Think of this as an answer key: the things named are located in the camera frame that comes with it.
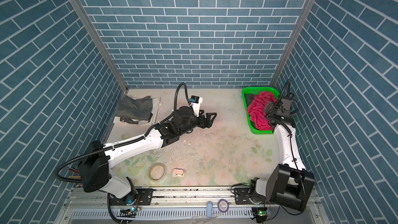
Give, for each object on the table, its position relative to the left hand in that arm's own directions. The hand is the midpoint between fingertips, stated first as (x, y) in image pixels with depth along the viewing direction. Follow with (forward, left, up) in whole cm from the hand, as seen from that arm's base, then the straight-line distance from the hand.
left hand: (211, 113), depth 76 cm
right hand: (+6, -35, -2) cm, 36 cm away
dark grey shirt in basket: (+25, -28, -16) cm, 41 cm away
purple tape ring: (-35, -8, -25) cm, 43 cm away
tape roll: (-19, +29, -27) cm, 44 cm away
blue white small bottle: (-37, +1, -22) cm, 43 cm away
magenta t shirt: (+15, -29, -14) cm, 36 cm away
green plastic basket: (+35, -35, -19) cm, 52 cm away
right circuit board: (-39, -22, -25) cm, 51 cm away
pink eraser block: (-20, +17, -24) cm, 36 cm away
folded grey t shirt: (+18, +51, -21) cm, 58 cm away
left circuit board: (-37, +39, -28) cm, 61 cm away
